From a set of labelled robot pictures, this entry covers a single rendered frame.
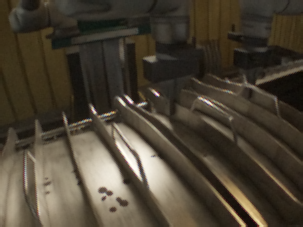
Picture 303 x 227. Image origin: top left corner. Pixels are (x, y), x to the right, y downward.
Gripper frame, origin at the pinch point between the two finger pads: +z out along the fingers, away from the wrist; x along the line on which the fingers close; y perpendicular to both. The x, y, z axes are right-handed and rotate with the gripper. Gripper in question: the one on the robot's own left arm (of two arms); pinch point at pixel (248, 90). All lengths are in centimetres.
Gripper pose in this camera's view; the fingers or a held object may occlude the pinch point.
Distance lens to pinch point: 66.1
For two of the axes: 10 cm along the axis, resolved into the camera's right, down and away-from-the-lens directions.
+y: 4.7, 4.2, -7.8
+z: 0.5, 8.6, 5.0
